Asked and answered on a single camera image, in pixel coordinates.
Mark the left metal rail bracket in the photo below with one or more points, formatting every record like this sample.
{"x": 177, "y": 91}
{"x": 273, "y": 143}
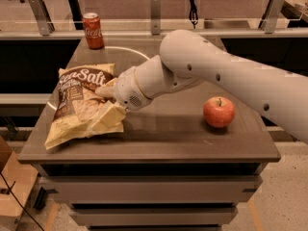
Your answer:
{"x": 41, "y": 14}

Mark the red cola can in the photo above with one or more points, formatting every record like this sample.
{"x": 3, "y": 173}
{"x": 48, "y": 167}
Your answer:
{"x": 92, "y": 29}

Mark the right metal rail bracket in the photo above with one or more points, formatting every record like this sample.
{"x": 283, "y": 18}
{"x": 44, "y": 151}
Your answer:
{"x": 269, "y": 22}

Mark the middle metal rail bracket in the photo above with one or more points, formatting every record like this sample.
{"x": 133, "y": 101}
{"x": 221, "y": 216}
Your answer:
{"x": 155, "y": 16}

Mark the metal rail bracket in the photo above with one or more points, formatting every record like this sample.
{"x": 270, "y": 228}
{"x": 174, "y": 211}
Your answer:
{"x": 269, "y": 22}
{"x": 155, "y": 16}
{"x": 41, "y": 14}

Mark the grey drawer cabinet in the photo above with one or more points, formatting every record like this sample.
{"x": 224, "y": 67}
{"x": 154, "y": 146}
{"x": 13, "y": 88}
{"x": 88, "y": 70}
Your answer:
{"x": 152, "y": 203}

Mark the red apple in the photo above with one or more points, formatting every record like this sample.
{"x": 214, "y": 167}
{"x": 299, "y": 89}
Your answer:
{"x": 218, "y": 111}

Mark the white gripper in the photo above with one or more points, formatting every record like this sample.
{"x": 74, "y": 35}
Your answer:
{"x": 129, "y": 89}

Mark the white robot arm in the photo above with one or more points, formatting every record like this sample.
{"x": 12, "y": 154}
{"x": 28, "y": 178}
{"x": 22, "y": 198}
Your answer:
{"x": 186, "y": 58}

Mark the brown sea salt chip bag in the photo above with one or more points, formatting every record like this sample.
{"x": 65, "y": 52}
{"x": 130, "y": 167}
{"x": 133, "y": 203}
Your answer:
{"x": 77, "y": 87}

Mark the cardboard box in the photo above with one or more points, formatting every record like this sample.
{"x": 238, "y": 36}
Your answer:
{"x": 16, "y": 185}

